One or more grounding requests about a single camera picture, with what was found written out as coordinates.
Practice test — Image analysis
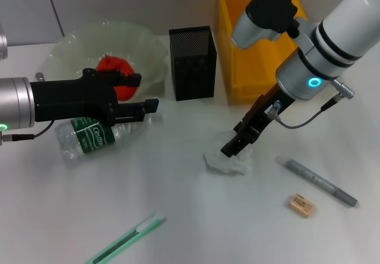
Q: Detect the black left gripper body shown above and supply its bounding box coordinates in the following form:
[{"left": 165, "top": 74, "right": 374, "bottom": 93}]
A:
[{"left": 30, "top": 68, "right": 122, "bottom": 126}]

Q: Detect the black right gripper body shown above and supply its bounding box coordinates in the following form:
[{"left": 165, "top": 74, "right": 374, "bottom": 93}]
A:
[{"left": 233, "top": 82, "right": 295, "bottom": 142}]

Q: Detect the white paper ball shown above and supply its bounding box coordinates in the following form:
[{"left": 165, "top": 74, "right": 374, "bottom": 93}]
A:
[{"left": 204, "top": 130, "right": 255, "bottom": 176}]

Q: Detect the clear green-label water bottle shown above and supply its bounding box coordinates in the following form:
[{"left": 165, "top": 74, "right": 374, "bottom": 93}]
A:
[{"left": 55, "top": 109, "right": 164, "bottom": 160}]

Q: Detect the black mesh pen holder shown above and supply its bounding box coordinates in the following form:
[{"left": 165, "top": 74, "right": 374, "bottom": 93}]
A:
[{"left": 168, "top": 26, "right": 217, "bottom": 101}]

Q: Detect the translucent glass fruit plate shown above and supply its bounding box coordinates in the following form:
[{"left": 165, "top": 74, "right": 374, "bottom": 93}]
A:
[{"left": 40, "top": 20, "right": 169, "bottom": 101}]

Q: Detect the gray marker pen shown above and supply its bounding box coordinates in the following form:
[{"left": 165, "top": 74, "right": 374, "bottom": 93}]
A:
[{"left": 275, "top": 155, "right": 358, "bottom": 208}]

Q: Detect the beige eraser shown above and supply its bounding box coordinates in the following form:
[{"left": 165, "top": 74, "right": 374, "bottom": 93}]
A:
[{"left": 287, "top": 194, "right": 316, "bottom": 218}]

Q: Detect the yellow plastic bin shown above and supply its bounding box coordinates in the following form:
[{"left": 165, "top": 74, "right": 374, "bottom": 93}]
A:
[{"left": 215, "top": 0, "right": 318, "bottom": 104}]

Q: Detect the left gripper signal cable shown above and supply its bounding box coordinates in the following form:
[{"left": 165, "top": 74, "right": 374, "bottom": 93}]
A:
[{"left": 0, "top": 72, "right": 57, "bottom": 142}]

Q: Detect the gripper signal cable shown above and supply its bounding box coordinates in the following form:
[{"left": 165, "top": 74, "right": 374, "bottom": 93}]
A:
[
  {"left": 0, "top": 72, "right": 57, "bottom": 142},
  {"left": 265, "top": 78, "right": 356, "bottom": 129}
]

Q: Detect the right gripper signal cable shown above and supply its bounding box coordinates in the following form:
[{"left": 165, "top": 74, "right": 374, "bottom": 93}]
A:
[{"left": 265, "top": 78, "right": 356, "bottom": 129}]

